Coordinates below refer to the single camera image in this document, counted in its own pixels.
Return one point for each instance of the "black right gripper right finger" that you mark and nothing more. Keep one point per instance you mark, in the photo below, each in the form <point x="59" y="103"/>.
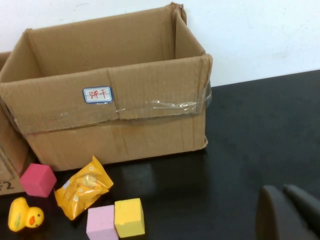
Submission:
<point x="307" y="205"/>

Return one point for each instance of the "cardboard box with label sticker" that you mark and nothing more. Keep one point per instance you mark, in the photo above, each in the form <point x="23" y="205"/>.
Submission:
<point x="125" y="140"/>

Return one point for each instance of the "white blue label sticker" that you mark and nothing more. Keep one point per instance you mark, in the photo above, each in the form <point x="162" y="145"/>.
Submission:
<point x="97" y="95"/>

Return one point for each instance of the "yellow foam cube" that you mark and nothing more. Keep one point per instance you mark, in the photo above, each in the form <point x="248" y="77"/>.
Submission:
<point x="128" y="217"/>

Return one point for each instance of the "cardboard box with F2 print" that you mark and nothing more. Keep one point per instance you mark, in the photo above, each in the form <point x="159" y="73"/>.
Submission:
<point x="10" y="150"/>

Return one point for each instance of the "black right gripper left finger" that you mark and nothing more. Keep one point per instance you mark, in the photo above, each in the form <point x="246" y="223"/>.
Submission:
<point x="275" y="217"/>

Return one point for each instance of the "magenta foam cube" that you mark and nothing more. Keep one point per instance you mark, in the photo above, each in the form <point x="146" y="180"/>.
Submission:
<point x="37" y="180"/>

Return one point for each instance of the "pink foam cube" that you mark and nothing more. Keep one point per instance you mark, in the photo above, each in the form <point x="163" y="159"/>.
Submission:
<point x="101" y="223"/>

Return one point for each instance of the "yellow rubber duck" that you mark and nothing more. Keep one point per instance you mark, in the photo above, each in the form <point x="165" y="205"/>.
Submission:
<point x="22" y="215"/>

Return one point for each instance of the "small yellow biscuit packet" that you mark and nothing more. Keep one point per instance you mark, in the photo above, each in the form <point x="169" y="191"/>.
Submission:
<point x="80" y="190"/>

